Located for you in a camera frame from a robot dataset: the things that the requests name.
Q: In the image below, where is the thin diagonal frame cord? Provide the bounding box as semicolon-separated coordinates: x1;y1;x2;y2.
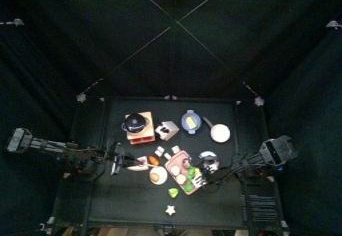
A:
122;0;261;102
80;0;236;98

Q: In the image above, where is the white toy carton box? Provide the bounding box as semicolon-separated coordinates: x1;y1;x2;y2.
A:
153;120;181;142

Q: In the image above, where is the white toy frying pan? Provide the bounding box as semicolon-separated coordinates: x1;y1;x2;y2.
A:
201;116;232;144

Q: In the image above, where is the wooden red toy stove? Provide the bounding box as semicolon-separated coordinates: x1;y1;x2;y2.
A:
124;111;156;146

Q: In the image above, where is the small white plate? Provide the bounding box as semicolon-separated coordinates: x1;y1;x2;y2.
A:
146;165;169;186

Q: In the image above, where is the black knob pot lid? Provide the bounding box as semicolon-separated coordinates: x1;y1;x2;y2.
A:
124;113;149;134

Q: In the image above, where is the pink cutting board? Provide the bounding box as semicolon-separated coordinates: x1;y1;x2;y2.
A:
163;149;208;196

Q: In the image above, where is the blue toy pot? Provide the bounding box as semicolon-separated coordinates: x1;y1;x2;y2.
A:
180;109;203;136

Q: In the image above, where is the yellow toy food piece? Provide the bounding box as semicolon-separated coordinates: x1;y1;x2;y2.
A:
184;116;199;130

